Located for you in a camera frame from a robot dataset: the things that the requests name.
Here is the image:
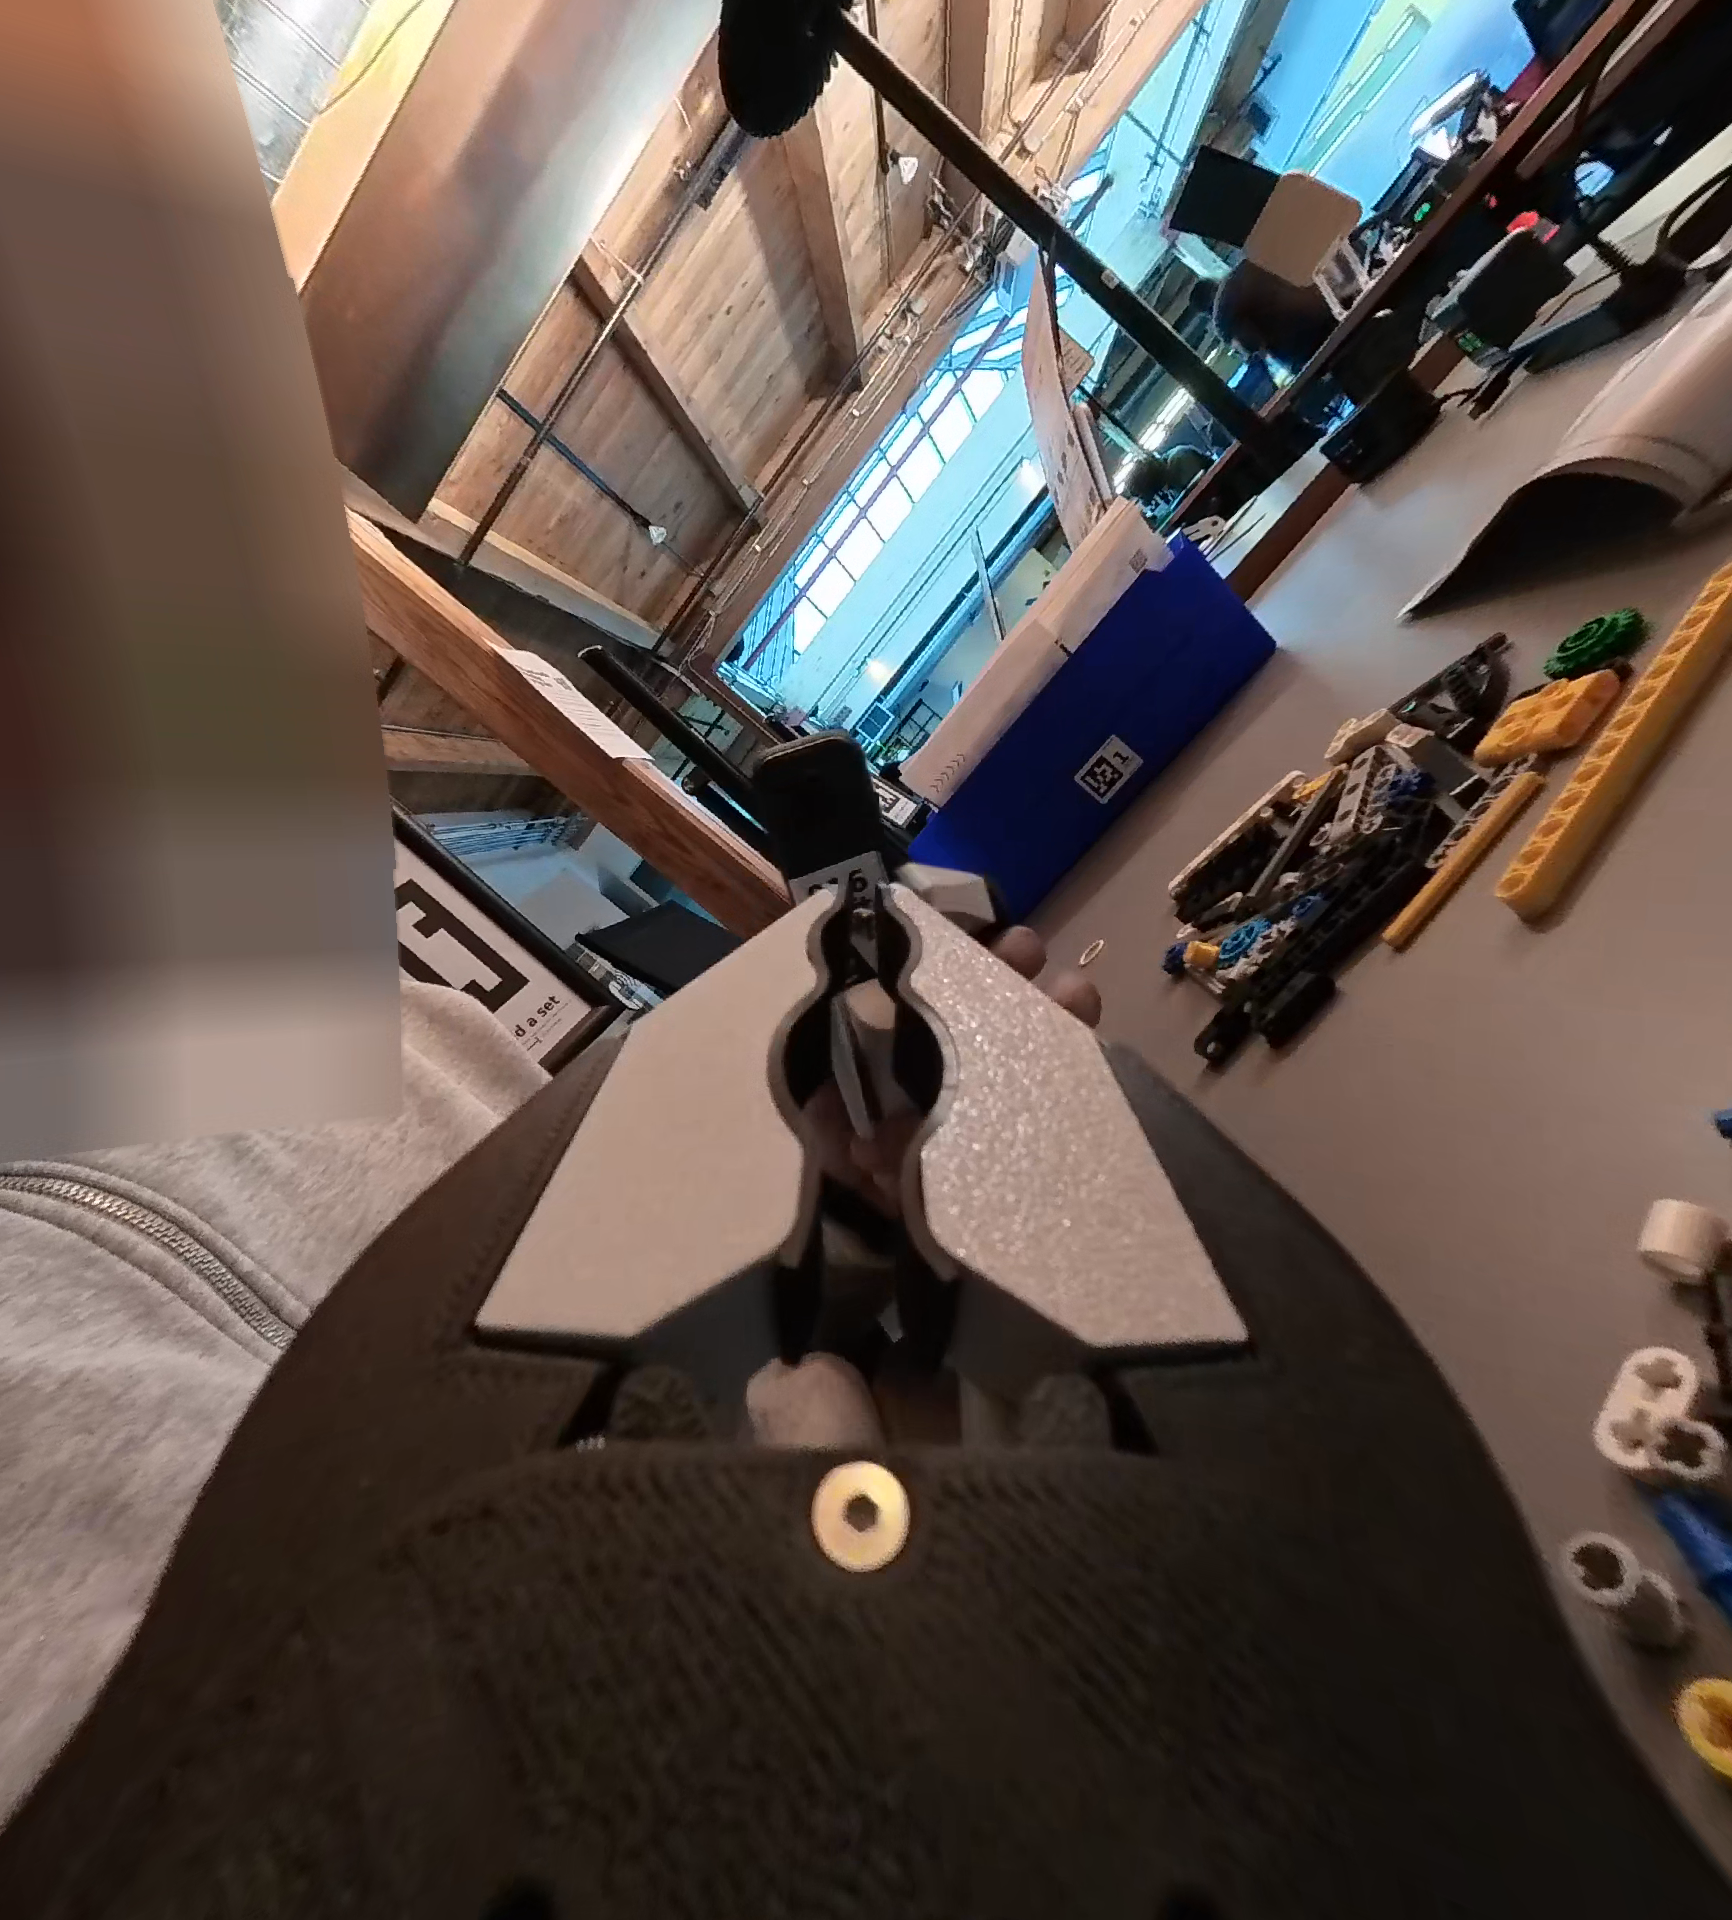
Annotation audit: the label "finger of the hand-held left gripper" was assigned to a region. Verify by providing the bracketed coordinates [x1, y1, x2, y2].
[823, 983, 897, 1140]
[900, 860, 1006, 942]

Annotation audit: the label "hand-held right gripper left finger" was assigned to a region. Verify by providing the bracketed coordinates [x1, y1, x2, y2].
[469, 888, 856, 1374]

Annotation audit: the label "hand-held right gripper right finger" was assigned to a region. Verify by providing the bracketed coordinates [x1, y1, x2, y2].
[878, 885, 1250, 1374]

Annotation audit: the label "pile of mixed lego pieces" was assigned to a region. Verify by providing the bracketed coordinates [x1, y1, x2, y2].
[1165, 631, 1520, 1070]

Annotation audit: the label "thin yellow lego beam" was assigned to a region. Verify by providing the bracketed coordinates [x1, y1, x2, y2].
[1382, 769, 1545, 954]

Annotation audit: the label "scattered small lego parts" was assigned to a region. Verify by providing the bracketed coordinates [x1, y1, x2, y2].
[1559, 1021, 1732, 1806]

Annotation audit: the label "yellow lego plate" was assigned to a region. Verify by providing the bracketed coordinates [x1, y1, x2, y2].
[1471, 666, 1622, 770]

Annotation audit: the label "long yellow lego beam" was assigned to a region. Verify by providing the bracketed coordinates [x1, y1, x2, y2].
[1496, 558, 1732, 922]

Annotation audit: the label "green lego gear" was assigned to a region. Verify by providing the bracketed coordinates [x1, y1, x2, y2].
[1540, 605, 1651, 682]

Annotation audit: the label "person's left hand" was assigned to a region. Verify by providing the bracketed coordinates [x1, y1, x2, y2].
[985, 920, 1110, 1038]

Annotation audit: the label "framed black white tag sign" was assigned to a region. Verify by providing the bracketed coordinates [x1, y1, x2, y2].
[392, 811, 625, 1070]

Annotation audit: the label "blue plastic bin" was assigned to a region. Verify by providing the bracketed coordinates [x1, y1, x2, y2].
[902, 532, 1280, 929]

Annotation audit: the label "grey zip hoodie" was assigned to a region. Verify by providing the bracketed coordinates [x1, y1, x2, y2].
[0, 975, 571, 1920]

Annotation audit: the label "black equipment box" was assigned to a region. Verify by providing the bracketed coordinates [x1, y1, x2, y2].
[1320, 366, 1441, 486]

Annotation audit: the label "black stand with round disc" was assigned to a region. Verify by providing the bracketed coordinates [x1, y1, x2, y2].
[716, 0, 1295, 468]

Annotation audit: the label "open instruction booklet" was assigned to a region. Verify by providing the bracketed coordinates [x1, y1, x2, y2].
[1397, 225, 1732, 620]

